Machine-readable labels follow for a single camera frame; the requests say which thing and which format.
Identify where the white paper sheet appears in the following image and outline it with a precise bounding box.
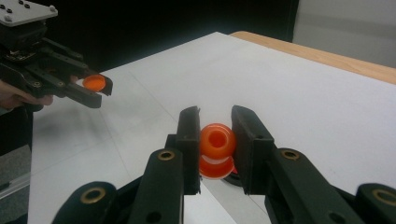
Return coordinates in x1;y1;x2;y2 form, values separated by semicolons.
183;181;267;224

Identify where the orange stamp cap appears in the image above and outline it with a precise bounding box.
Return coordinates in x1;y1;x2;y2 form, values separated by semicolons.
81;74;107;93

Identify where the orange stamp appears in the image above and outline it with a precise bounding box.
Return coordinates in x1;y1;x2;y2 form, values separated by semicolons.
198;122;237;181

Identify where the black curtain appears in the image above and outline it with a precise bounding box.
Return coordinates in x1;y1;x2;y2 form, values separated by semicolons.
31;0;300;74

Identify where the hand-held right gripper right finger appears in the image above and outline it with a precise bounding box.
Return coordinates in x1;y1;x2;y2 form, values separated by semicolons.
231;105;365;224

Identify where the white cabinet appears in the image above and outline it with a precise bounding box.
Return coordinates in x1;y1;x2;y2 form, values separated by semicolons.
292;0;396;69

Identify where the aluminium floor rail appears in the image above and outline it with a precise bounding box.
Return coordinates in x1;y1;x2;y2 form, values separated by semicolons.
0;172;32;200

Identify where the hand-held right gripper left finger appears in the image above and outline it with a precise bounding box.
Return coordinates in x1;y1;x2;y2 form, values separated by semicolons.
127;105;202;224

